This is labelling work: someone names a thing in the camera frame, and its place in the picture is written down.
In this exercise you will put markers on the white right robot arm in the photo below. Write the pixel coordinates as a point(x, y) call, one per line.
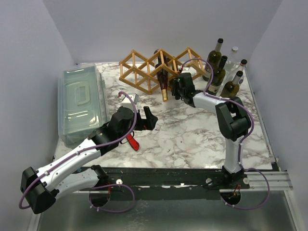
point(234, 121)

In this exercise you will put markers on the dark bottle black neck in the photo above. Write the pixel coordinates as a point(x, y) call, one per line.
point(219, 74)
point(174, 81)

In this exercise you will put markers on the clear plastic storage box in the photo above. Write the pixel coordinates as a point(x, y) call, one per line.
point(82, 103)

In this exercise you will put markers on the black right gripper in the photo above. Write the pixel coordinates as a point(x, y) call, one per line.
point(178, 87)

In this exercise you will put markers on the green bottle silver foil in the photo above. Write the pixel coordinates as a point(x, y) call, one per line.
point(232, 87)

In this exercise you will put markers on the aluminium extrusion rail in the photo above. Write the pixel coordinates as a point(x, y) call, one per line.
point(255, 182)

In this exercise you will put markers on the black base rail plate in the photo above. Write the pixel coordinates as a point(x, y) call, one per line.
point(168, 183)

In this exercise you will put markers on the red bottle gold foil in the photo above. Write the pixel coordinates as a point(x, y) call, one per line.
point(162, 76)

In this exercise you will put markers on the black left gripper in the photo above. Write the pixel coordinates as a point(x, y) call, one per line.
point(148, 123)

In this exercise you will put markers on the green wine bottle brown label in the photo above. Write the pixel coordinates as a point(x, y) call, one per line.
point(213, 59)

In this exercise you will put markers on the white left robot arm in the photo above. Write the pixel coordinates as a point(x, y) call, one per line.
point(43, 186)

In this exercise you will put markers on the clear squat glass bottle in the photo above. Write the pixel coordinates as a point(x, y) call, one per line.
point(232, 59)

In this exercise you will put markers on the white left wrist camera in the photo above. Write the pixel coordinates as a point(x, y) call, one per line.
point(131, 97)

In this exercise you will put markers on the wooden wine rack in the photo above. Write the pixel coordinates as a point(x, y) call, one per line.
point(140, 72)

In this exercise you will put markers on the red black utility knife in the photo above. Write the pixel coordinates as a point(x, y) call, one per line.
point(133, 143)

